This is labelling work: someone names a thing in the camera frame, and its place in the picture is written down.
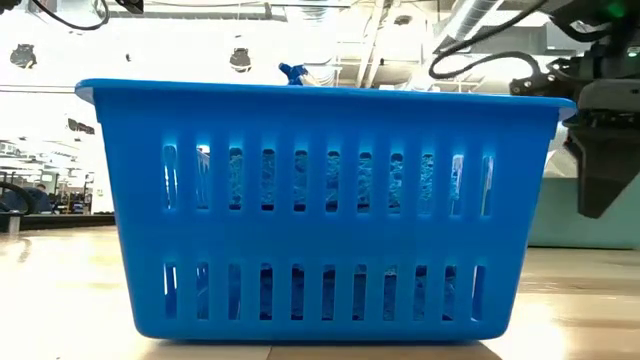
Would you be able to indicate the teal plastic bin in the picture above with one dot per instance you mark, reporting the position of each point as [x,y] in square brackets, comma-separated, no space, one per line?
[560,220]

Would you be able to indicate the blue slotted plastic basket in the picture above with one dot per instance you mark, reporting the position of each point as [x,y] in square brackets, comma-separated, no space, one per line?
[325,240]

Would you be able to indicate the person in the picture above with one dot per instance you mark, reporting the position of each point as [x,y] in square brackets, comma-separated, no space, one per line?
[37,200]

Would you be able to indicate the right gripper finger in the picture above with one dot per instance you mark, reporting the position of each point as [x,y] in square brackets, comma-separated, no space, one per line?
[605,170]

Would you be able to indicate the black hanging ceiling panel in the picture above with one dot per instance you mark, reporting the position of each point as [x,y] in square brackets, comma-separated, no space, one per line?
[80,126]

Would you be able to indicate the white rectangular ventilation duct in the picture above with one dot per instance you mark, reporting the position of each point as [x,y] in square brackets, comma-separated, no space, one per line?
[515,37]

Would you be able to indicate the white spray bottle blue trigger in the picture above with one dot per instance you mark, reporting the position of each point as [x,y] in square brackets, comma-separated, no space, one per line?
[294,73]

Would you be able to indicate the black ceiling dome fixture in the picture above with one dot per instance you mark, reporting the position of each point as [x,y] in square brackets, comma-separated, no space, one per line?
[23,56]
[240,60]

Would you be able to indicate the black aluminium table frame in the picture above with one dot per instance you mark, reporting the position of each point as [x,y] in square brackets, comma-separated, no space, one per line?
[65,221]

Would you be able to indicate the silver round ventilation duct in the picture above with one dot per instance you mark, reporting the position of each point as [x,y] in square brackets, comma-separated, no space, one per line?
[465,22]

